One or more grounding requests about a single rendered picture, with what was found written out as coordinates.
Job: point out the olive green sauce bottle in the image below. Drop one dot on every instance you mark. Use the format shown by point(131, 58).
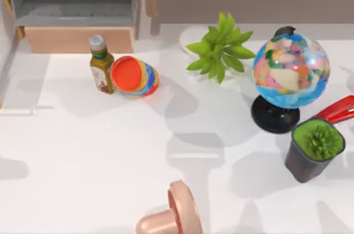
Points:
point(101, 65)

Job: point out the green plant in white pot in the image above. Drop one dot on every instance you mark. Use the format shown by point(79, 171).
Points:
point(220, 49)

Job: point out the colourful globe on black stand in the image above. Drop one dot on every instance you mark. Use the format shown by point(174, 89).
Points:
point(287, 73)

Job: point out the red stapler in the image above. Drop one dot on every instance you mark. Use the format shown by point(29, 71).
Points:
point(338, 112)

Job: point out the pale wooden drawer front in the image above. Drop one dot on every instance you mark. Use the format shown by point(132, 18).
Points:
point(80, 39)

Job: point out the pink stamp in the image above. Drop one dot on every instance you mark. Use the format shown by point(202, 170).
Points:
point(177, 214)

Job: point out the stack of coloured rings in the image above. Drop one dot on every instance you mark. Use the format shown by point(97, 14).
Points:
point(132, 77)

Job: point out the black pot with green plant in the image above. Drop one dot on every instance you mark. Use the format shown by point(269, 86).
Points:
point(314, 148)

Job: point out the wooden cupboard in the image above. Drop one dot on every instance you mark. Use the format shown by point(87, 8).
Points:
point(8, 4)

